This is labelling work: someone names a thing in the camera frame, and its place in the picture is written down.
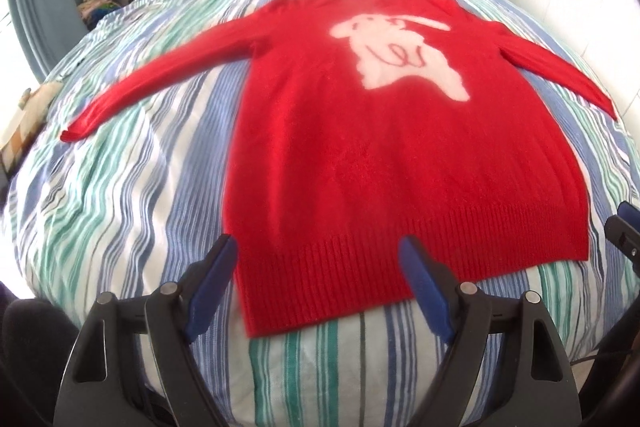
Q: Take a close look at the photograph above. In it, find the bed with striped cover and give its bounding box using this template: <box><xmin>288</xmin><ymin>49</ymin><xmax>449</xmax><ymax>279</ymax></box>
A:
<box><xmin>0</xmin><ymin>0</ymin><xmax>640</xmax><ymax>427</ymax></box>

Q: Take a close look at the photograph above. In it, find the red sweater with white print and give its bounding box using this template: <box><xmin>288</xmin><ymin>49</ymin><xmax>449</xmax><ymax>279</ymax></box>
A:
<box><xmin>60</xmin><ymin>0</ymin><xmax>621</xmax><ymax>340</ymax></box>

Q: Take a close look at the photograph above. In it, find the patchwork cloth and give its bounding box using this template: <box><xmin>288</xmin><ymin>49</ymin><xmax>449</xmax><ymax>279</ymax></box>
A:
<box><xmin>0</xmin><ymin>87</ymin><xmax>61</xmax><ymax>178</ymax></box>

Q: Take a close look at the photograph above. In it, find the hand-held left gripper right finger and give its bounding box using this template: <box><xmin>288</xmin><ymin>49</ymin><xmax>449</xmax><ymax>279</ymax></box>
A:
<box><xmin>397</xmin><ymin>235</ymin><xmax>584</xmax><ymax>427</ymax></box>

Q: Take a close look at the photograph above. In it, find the blue curtain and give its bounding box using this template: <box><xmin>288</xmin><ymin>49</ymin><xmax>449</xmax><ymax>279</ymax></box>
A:
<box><xmin>5</xmin><ymin>0</ymin><xmax>88</xmax><ymax>82</ymax></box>

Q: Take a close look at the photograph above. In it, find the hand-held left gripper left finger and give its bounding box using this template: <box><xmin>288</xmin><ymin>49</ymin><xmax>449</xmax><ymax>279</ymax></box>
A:
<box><xmin>54</xmin><ymin>234</ymin><xmax>239</xmax><ymax>427</ymax></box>

